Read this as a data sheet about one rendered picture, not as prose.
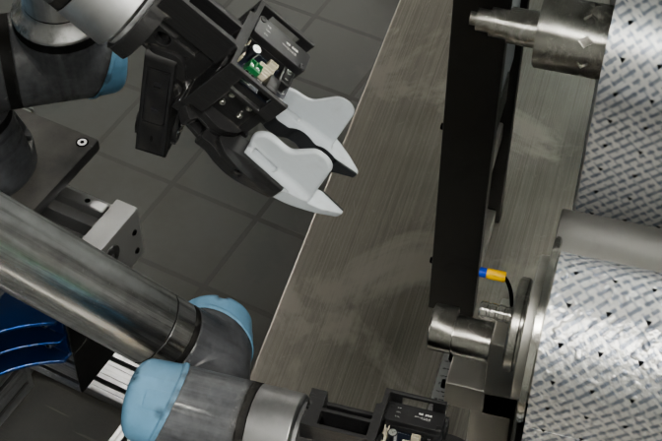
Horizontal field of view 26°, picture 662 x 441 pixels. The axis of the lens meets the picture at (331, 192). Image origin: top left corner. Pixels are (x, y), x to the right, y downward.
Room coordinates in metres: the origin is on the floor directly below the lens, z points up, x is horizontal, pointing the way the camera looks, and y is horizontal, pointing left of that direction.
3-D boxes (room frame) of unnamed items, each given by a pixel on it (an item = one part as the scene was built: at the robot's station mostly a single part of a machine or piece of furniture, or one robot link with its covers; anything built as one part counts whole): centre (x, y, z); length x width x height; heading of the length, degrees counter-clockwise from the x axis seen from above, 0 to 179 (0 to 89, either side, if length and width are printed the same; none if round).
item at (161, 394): (0.70, 0.12, 1.11); 0.11 x 0.08 x 0.09; 74
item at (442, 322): (0.74, -0.09, 1.18); 0.04 x 0.02 x 0.04; 164
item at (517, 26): (0.94, -0.15, 1.33); 0.06 x 0.03 x 0.03; 74
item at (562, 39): (0.93, -0.21, 1.33); 0.06 x 0.06 x 0.06; 74
